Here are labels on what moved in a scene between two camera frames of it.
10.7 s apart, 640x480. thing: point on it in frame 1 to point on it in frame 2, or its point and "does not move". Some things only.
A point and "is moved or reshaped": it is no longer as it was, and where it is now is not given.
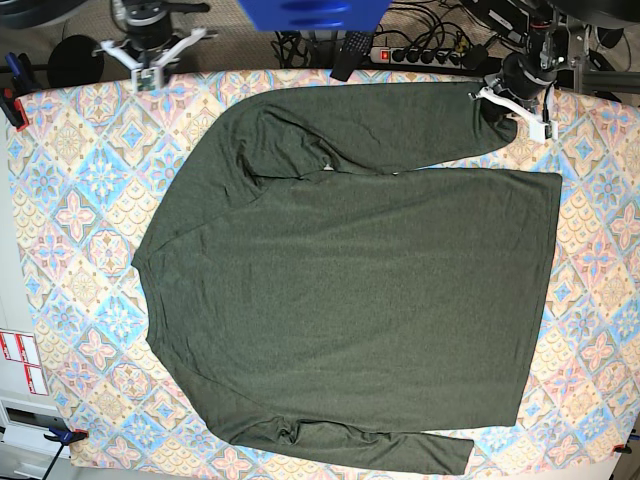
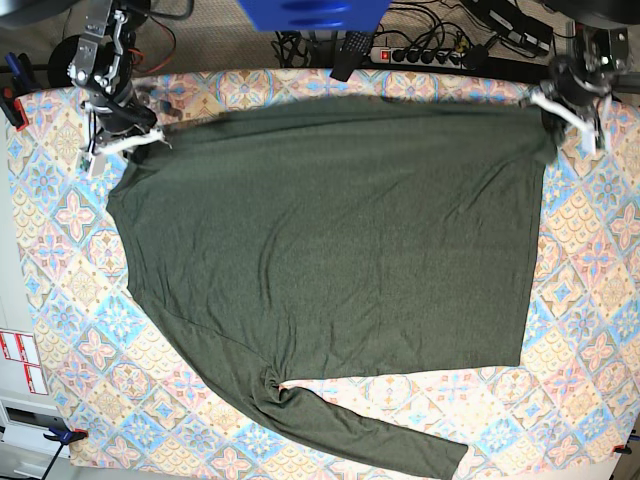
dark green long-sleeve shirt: [319, 295] is moved or reshaped
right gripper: [527, 88] to [582, 92]
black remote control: [355, 46] does not move
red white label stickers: [21, 348] does not move
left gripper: [149, 49] to [115, 122]
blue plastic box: [315, 15] does not move
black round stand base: [71, 62] does not move
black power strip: [436, 58] does not move
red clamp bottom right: [622, 449] does not move
